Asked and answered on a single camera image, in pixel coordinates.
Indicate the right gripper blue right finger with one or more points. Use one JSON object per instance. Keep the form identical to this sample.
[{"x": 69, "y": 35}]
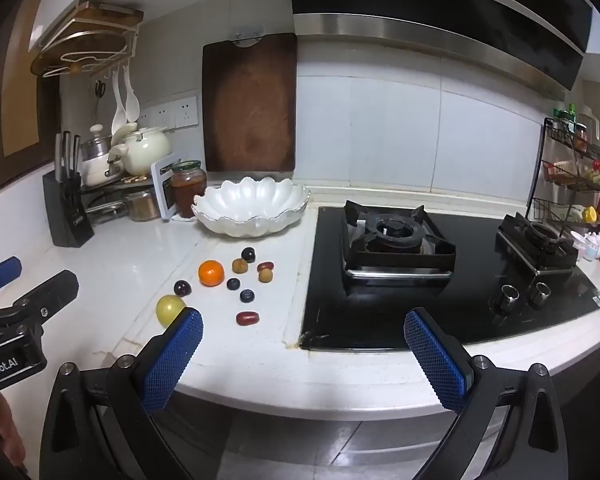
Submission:
[{"x": 531, "y": 443}]

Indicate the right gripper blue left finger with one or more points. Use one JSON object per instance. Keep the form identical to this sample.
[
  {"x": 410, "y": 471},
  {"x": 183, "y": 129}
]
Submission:
[{"x": 100, "y": 424}]

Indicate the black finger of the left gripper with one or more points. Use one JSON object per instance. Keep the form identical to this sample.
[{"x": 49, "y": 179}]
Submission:
[{"x": 35, "y": 308}]

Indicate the green round fruit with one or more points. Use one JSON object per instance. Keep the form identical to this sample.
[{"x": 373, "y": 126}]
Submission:
[{"x": 168, "y": 308}]

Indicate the dark grape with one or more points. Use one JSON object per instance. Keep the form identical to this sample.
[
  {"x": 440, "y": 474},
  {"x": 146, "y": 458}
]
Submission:
[{"x": 182, "y": 288}]

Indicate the orange tangerine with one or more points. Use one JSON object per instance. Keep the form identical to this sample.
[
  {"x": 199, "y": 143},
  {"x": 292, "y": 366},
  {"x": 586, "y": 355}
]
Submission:
[{"x": 211, "y": 273}]

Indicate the red oblong tomato front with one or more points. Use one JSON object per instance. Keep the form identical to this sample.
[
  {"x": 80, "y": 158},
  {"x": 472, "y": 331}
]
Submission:
[{"x": 247, "y": 318}]

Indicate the red oblong tomato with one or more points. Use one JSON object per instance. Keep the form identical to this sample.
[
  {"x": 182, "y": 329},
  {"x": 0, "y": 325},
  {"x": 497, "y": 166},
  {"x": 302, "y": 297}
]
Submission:
[
  {"x": 247, "y": 318},
  {"x": 265, "y": 265}
]

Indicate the blueberry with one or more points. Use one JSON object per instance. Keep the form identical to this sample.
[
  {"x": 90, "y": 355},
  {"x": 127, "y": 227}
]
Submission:
[
  {"x": 247, "y": 296},
  {"x": 233, "y": 284}
]

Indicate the brown longan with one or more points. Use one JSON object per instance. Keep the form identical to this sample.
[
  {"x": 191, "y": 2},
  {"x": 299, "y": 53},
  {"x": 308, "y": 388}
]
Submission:
[
  {"x": 265, "y": 275},
  {"x": 240, "y": 266}
]

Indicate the blueberry front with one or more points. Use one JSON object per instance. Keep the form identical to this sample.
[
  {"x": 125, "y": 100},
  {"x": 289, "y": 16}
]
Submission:
[{"x": 247, "y": 296}]

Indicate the dark plum back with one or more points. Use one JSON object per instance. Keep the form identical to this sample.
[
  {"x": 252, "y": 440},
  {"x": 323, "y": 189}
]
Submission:
[{"x": 249, "y": 254}]

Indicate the red oblong tomato back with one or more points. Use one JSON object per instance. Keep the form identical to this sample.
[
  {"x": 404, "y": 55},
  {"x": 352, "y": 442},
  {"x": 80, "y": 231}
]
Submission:
[{"x": 265, "y": 265}]

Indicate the person's left hand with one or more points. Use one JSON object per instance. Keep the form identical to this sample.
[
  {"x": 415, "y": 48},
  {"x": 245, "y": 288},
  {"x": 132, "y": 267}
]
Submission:
[{"x": 10, "y": 441}]

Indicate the black knife block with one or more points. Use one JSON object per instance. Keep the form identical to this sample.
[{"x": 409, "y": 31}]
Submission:
[{"x": 66, "y": 216}]

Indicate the steel container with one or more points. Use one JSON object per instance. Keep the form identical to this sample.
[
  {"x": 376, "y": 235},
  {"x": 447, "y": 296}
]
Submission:
[{"x": 142, "y": 206}]

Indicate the small steel pot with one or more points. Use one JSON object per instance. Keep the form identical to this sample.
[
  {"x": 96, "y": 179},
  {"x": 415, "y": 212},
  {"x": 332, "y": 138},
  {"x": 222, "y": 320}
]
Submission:
[{"x": 95, "y": 168}]

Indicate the black gas stove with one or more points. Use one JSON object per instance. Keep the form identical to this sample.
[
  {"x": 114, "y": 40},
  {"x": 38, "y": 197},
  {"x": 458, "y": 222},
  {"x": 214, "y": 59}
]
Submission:
[{"x": 480, "y": 279}]

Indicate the cream ceramic teapot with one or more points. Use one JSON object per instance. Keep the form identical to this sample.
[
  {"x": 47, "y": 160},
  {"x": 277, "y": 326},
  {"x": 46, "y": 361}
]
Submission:
[{"x": 138, "y": 149}]

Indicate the right burner grate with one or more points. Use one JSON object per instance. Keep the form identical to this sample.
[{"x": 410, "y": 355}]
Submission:
[{"x": 537, "y": 246}]

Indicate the burner grate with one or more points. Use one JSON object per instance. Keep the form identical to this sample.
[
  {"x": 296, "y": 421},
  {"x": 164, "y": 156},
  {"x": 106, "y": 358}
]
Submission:
[
  {"x": 537, "y": 246},
  {"x": 393, "y": 244}
]

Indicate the glass jar green lid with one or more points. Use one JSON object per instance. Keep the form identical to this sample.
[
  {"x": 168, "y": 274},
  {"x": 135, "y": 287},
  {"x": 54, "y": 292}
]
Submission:
[{"x": 188, "y": 181}]

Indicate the white hanging spoons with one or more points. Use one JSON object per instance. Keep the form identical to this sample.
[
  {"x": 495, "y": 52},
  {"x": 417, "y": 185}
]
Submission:
[{"x": 127, "y": 105}]

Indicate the white scalloped bowl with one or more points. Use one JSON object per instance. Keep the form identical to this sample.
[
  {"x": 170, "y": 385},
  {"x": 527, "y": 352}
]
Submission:
[{"x": 251, "y": 208}]

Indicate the left burner grate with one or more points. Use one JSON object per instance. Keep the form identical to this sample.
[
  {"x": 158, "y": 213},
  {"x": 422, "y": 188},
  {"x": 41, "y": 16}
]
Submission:
[{"x": 393, "y": 244}]

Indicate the black spice rack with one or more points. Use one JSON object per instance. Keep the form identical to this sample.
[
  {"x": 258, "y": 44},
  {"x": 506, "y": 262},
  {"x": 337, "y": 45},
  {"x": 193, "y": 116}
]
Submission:
[{"x": 565, "y": 190}]

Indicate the brown wooden cutting board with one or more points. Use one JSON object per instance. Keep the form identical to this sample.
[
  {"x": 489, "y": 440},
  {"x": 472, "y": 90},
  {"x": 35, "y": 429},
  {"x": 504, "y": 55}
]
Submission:
[{"x": 249, "y": 103}]

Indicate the range hood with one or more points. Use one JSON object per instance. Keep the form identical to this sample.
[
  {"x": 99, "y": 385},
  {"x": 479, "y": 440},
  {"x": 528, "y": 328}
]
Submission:
[{"x": 538, "y": 43}]

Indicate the white rack frame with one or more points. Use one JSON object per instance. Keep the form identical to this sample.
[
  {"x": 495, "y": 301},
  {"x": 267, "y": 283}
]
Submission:
[{"x": 161, "y": 173}]

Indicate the white wall sockets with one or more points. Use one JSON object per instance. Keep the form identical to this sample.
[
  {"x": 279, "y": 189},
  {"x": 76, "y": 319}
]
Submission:
[{"x": 179, "y": 114}]

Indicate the wall rack with boards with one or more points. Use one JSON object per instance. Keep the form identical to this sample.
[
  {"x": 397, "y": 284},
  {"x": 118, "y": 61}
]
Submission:
[{"x": 94, "y": 36}]

